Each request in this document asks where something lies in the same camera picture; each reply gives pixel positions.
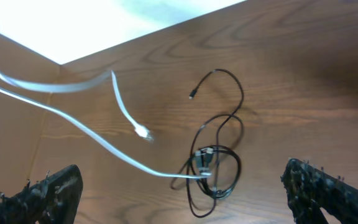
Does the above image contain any black usb cable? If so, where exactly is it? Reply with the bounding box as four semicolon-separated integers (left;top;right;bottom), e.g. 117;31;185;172
188;68;245;200
170;113;245;218

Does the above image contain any white usb cable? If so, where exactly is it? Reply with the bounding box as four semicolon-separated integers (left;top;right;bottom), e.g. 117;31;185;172
0;54;213;180

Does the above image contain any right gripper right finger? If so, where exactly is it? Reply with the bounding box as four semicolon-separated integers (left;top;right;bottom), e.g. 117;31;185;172
281;158;358;224

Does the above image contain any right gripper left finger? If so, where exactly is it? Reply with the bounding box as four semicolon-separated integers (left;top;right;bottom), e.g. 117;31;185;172
0;164;83;224

